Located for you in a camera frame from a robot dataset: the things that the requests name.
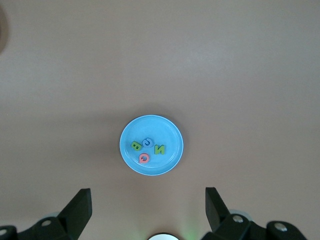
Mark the blue letter C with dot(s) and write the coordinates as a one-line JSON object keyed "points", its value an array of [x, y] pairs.
{"points": [[147, 146]]}

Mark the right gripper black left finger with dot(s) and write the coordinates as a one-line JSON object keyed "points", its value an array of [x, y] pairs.
{"points": [[75, 217]]}

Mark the green letter N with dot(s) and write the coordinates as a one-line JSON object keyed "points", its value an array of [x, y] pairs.
{"points": [[159, 150]]}

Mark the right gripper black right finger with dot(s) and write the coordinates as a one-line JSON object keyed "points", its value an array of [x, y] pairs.
{"points": [[217, 215]]}

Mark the blue plate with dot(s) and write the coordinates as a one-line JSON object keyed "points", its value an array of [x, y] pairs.
{"points": [[155, 127]]}

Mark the brown table cover cloth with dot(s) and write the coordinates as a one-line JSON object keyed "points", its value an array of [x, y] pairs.
{"points": [[225, 75]]}

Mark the green letter B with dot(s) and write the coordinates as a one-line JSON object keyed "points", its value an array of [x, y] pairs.
{"points": [[136, 145]]}

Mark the red letter Q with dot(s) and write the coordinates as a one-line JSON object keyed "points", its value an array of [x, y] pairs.
{"points": [[140, 158]]}

